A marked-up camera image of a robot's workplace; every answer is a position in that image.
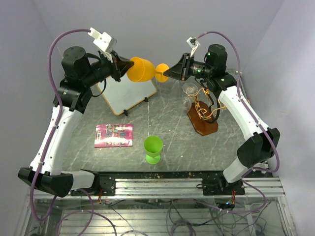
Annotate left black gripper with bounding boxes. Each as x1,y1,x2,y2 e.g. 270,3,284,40
83,50,135,87

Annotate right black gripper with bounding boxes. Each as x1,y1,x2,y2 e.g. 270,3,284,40
163,53,213,81

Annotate orange plastic goblet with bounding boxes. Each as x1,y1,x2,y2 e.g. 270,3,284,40
127,57,169,83

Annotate clear front wine glass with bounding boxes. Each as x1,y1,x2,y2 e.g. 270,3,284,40
182,83,198,114

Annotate green plastic goblet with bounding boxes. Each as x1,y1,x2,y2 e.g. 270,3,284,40
144,136,163,165

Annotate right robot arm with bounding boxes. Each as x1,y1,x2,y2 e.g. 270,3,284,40
162,44,280,195

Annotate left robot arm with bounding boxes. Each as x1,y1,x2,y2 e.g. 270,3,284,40
18,46,134,197

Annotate gold wine glass rack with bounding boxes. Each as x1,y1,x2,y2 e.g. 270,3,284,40
187,87,226,136

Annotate yellow framed whiteboard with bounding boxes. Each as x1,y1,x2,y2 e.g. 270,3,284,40
96,75,157,116

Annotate pink booklet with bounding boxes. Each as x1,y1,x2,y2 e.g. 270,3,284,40
94,123,133,148

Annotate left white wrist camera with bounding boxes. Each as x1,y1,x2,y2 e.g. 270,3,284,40
88,28,117,62

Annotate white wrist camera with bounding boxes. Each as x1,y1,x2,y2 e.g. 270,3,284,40
88,28,117,62
187,37,200,57

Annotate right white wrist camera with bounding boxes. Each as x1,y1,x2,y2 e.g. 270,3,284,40
187,37,200,57

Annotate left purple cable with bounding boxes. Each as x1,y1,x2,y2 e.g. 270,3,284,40
30,28,116,236

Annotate purple cable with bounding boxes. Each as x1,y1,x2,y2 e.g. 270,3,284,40
30,28,116,236
194,31,281,214

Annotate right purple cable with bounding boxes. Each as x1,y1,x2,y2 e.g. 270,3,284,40
194,31,281,214

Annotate aluminium mounting rail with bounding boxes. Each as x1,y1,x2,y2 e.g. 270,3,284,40
35,170,285,199

